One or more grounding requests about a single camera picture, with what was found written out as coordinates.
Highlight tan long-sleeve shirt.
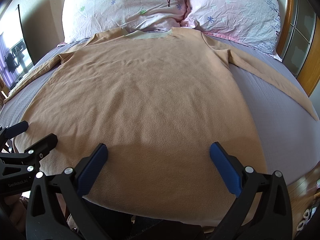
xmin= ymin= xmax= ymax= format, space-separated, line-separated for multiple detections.
xmin=4 ymin=28 xmax=319 ymax=226

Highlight left floral pink pillow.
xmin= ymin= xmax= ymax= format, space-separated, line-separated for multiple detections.
xmin=62 ymin=0 xmax=186 ymax=43

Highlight floral pink pillow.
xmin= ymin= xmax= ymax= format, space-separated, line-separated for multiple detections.
xmin=62 ymin=0 xmax=186 ymax=43
xmin=181 ymin=0 xmax=281 ymax=56

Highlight right floral pink pillow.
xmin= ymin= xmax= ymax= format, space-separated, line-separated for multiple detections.
xmin=181 ymin=0 xmax=281 ymax=56

